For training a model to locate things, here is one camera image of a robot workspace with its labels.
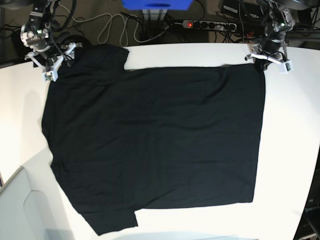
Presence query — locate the black power strip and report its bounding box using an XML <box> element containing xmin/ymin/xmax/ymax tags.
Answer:
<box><xmin>173</xmin><ymin>20</ymin><xmax>237</xmax><ymax>32</ymax></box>

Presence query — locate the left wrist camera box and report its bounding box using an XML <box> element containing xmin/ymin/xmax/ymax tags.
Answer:
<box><xmin>279</xmin><ymin>60</ymin><xmax>294</xmax><ymax>74</ymax></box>

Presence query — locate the black T-shirt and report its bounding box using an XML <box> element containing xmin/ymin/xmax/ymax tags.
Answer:
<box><xmin>42</xmin><ymin>45</ymin><xmax>266</xmax><ymax>235</ymax></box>

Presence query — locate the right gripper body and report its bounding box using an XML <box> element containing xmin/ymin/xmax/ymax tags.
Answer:
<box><xmin>24</xmin><ymin>43</ymin><xmax>81</xmax><ymax>74</ymax></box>

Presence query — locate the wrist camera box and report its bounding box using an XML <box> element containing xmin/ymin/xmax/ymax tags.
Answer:
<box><xmin>42</xmin><ymin>71</ymin><xmax>58</xmax><ymax>82</ymax></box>
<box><xmin>279</xmin><ymin>60</ymin><xmax>294</xmax><ymax>74</ymax></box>

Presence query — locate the grey looped cable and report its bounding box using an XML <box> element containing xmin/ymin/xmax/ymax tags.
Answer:
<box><xmin>74</xmin><ymin>12</ymin><xmax>167</xmax><ymax>46</ymax></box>

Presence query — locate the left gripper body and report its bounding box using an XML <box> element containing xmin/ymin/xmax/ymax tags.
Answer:
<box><xmin>244</xmin><ymin>39</ymin><xmax>290</xmax><ymax>72</ymax></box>

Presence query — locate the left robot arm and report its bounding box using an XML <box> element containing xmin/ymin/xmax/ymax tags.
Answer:
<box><xmin>244</xmin><ymin>0</ymin><xmax>295</xmax><ymax>74</ymax></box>

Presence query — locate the black equipment box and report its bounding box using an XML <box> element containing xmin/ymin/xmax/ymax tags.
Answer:
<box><xmin>218</xmin><ymin>0</ymin><xmax>263</xmax><ymax>19</ymax></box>

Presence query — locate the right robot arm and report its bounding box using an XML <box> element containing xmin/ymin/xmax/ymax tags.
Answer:
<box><xmin>20</xmin><ymin>0</ymin><xmax>83</xmax><ymax>82</ymax></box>

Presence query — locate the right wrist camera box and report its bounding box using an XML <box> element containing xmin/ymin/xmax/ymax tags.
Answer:
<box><xmin>42</xmin><ymin>71</ymin><xmax>58</xmax><ymax>82</ymax></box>

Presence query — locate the blue box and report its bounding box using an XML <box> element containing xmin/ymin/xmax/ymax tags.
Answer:
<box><xmin>121</xmin><ymin>0</ymin><xmax>193</xmax><ymax>11</ymax></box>

